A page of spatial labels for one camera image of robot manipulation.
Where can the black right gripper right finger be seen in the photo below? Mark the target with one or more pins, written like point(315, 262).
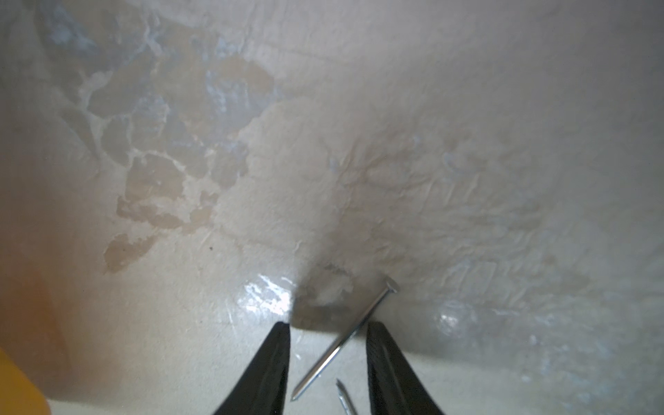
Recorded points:
point(393, 387)

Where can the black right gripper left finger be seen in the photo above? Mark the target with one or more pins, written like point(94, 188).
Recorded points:
point(261, 389)

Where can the yellow plastic storage box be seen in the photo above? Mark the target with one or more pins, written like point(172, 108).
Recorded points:
point(19, 396)

